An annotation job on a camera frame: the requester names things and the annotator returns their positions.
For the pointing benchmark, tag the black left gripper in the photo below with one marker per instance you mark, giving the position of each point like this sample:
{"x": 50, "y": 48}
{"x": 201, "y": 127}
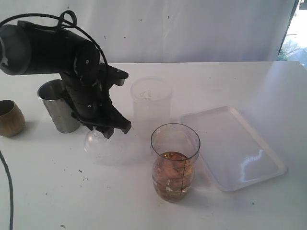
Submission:
{"x": 91, "y": 103}

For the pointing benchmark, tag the clear shaker dome lid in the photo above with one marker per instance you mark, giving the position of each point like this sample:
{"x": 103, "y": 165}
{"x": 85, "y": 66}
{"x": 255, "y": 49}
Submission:
{"x": 108, "y": 152}

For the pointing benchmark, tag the clear measuring shaker cup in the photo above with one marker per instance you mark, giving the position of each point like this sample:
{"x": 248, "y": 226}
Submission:
{"x": 174, "y": 147}

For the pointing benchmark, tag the steel metal cup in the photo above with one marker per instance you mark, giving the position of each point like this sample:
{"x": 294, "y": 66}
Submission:
{"x": 51, "y": 95}

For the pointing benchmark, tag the round wooden cup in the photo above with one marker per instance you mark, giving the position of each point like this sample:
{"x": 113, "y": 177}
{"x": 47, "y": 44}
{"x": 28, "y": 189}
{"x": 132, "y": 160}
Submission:
{"x": 12, "y": 120}

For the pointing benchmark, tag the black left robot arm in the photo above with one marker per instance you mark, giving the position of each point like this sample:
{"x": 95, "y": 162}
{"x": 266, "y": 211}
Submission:
{"x": 27, "y": 48}

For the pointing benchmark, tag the frosted plastic cup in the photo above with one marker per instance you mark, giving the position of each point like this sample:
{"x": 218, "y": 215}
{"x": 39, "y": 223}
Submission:
{"x": 151, "y": 105}

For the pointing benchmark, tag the white plastic tray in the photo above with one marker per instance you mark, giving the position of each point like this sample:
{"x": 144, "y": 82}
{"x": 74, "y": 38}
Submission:
{"x": 234, "y": 154}

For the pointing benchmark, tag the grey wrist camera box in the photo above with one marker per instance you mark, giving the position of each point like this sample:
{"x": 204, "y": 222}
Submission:
{"x": 115, "y": 77}

